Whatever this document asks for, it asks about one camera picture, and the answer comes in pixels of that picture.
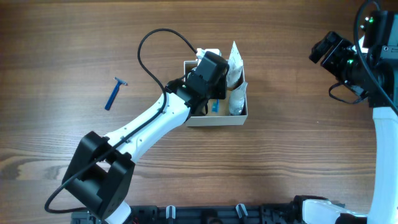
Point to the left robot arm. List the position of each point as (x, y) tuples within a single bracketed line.
[(101, 169)]

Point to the blue disposable razor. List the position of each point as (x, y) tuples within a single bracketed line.
[(114, 92)]

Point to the blue white toothbrush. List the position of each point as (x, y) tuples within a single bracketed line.
[(215, 106)]

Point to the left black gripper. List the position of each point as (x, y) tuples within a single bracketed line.
[(222, 89)]

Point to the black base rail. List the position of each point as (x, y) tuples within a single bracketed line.
[(266, 213)]

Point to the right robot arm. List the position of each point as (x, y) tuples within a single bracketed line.
[(368, 68)]

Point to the white cardboard box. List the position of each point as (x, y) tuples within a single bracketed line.
[(222, 118)]

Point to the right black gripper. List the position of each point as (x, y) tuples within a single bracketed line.
[(340, 46)]

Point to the clear bottle green label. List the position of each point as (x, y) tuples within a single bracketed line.
[(237, 99)]

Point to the white cream tube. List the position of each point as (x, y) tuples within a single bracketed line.
[(235, 63)]

